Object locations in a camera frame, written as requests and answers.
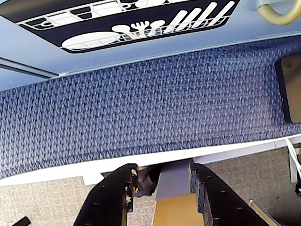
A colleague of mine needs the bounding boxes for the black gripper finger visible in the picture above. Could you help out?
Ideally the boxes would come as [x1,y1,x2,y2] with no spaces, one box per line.
[72,163,140,226]
[188,162,269,226]

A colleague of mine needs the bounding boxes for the blue toy kitchen cabinet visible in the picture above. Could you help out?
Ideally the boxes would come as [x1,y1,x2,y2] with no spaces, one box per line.
[0,0,301,91]

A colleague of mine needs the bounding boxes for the black clamp knob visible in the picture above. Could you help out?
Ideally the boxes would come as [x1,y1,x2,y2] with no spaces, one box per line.
[137,164,163,197]

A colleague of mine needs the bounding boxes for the wooden block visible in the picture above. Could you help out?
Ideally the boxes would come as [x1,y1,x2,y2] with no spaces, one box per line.
[151,194,198,226]

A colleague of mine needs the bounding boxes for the small black floor object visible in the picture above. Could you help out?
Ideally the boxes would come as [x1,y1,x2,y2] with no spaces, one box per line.
[16,217,32,226]

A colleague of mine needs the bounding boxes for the black flat device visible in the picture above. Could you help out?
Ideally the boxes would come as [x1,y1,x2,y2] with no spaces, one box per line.
[275,55,301,123]

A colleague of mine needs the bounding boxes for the black dish rack decal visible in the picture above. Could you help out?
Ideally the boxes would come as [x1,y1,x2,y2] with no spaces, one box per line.
[0,0,241,55]

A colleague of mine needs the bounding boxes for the gray table post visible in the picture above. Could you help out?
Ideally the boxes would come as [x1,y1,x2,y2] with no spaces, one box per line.
[155,164,192,201]

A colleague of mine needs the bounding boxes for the white flat cable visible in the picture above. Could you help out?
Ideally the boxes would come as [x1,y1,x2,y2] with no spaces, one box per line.
[285,138,301,185]

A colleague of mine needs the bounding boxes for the curved dishwasher door handle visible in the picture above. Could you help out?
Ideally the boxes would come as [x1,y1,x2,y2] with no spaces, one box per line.
[257,0,301,25]

